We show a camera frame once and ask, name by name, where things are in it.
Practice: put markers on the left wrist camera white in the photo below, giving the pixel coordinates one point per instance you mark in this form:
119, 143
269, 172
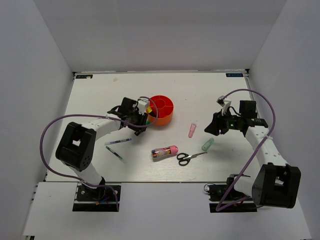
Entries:
142, 104

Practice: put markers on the blue pen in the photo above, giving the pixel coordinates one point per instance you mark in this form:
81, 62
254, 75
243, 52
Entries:
117, 141

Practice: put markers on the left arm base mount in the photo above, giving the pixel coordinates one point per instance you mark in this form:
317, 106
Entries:
96, 200

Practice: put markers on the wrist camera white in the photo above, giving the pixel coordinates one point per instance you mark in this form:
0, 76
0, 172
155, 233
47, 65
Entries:
225, 103
142, 104

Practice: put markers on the green pen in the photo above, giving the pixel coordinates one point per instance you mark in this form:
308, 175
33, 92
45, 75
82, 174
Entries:
116, 154

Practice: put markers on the left blue label sticker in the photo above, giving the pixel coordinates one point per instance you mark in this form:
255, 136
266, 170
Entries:
84, 76

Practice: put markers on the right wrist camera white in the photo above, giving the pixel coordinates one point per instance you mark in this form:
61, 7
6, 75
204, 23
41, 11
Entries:
225, 103

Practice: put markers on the green black highlighter marker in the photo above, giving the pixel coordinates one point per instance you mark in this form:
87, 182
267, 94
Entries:
152, 115

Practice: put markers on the pink capped eraser bottle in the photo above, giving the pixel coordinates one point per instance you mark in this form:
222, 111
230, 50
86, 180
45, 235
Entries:
159, 154

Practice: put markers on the orange round organizer container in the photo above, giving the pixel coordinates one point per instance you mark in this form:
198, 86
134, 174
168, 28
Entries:
165, 108

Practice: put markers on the green correction tape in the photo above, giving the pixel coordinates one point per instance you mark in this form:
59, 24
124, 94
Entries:
207, 144

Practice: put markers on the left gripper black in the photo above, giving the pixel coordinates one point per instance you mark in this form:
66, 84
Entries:
142, 119

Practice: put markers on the right blue label sticker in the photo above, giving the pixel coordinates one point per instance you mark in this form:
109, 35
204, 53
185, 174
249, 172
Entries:
234, 75

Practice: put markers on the blue label sticker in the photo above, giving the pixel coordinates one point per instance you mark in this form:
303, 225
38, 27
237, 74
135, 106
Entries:
84, 76
234, 75

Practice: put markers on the pink correction tape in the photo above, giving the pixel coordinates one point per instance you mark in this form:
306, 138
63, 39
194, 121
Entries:
192, 130

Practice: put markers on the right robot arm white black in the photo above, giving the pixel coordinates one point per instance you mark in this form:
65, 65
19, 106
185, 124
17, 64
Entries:
277, 182

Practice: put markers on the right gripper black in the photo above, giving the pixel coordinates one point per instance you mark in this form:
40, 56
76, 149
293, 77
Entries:
217, 123

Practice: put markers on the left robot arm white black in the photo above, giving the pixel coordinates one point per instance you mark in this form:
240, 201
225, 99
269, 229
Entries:
77, 144

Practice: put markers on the black handled scissors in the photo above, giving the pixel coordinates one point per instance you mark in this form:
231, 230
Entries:
184, 158

